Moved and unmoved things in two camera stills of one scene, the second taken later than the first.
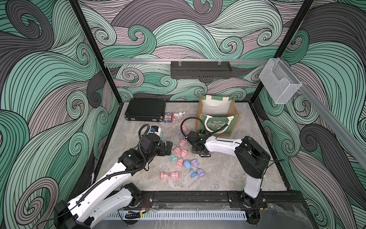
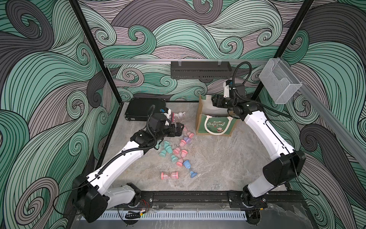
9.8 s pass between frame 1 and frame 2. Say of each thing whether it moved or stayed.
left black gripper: moved
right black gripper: moved
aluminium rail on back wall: stayed
